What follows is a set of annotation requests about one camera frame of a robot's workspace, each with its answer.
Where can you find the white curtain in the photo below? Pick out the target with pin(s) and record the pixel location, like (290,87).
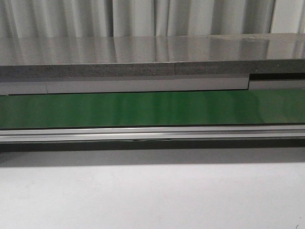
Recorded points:
(118,18)

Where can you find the green conveyor belt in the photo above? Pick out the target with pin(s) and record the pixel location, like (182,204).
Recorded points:
(153,108)

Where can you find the aluminium conveyor frame rail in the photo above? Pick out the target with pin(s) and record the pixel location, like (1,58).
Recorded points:
(143,133)

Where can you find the grey stone counter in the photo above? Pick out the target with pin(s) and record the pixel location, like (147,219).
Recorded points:
(66,65)

